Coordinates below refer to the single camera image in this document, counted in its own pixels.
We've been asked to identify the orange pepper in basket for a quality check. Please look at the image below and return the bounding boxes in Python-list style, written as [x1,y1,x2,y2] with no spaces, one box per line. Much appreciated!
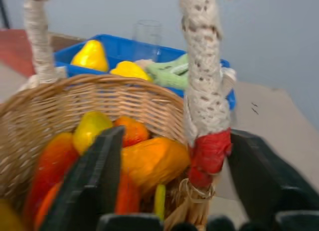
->
[120,136,191,196]

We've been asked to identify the red-orange fruit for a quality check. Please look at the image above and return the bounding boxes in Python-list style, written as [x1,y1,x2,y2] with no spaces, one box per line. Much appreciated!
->
[22,132,80,231]

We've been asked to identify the yellow pear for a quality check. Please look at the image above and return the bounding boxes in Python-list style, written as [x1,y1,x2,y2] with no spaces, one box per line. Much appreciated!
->
[70,39,110,72]

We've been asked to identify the blue plastic crate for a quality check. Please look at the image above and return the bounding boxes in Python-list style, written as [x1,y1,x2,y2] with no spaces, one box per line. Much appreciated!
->
[53,33,237,111]

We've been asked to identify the small yellow banana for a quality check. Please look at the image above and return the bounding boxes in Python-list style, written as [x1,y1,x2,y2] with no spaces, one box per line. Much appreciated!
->
[154,183,166,222]

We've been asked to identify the green knitted toy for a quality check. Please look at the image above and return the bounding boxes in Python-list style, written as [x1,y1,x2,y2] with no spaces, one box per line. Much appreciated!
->
[136,53,189,90]

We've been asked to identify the wicker basket with crochet handle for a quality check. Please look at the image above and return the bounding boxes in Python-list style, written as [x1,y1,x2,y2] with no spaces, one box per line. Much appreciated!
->
[0,0,237,231]

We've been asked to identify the yellow-green pear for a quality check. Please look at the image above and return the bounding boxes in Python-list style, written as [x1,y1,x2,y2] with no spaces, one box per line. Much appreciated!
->
[72,111,114,156]

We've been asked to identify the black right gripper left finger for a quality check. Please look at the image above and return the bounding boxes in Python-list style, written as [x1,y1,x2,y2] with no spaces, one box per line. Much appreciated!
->
[39,125,126,231]

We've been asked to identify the yellow lemon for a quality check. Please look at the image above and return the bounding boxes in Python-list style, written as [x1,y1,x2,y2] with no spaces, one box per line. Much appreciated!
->
[110,61,153,82]

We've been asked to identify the yellow fruit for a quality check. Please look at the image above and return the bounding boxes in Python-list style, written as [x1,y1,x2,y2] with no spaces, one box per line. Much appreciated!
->
[0,199,25,231]

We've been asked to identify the orange-red carrot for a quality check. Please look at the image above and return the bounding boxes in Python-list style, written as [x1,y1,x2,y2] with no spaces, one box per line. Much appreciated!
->
[115,170,142,215]

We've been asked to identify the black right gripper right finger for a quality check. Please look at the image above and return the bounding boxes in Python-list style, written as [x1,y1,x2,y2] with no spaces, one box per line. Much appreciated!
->
[227,128,319,231]

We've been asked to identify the small orange fruit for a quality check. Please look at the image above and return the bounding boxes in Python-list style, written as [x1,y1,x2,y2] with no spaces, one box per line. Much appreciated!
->
[114,116,150,148]

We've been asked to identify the clear glass cup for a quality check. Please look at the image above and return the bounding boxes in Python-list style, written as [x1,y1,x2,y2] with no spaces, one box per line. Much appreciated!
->
[132,19,164,63]

